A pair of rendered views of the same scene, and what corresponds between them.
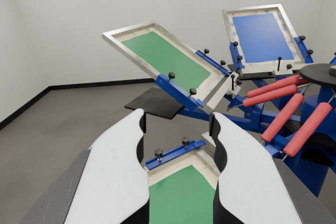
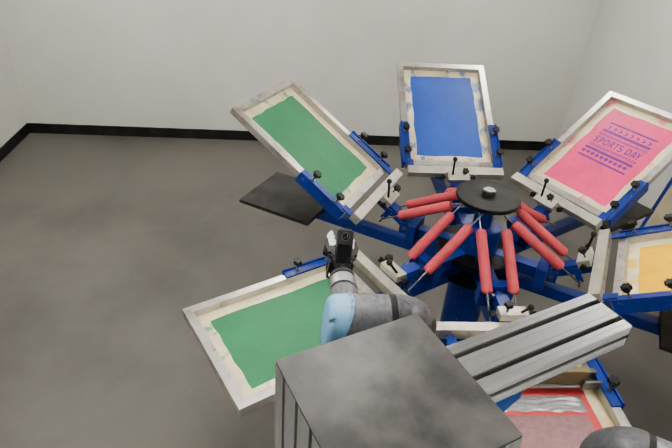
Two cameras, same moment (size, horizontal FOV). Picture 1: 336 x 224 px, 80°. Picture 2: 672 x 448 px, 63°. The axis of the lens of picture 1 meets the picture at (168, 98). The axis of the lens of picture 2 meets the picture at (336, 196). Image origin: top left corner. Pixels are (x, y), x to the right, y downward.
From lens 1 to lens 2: 1.57 m
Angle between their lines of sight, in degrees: 8
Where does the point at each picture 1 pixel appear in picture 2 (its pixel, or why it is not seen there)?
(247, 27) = (430, 98)
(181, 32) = (326, 49)
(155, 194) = (293, 300)
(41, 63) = (16, 72)
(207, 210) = not seen: hidden behind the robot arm
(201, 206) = not seen: hidden behind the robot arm
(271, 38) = (459, 120)
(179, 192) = (317, 300)
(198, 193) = not seen: hidden behind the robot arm
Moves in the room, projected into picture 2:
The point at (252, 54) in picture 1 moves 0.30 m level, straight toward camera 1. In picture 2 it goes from (428, 142) to (419, 163)
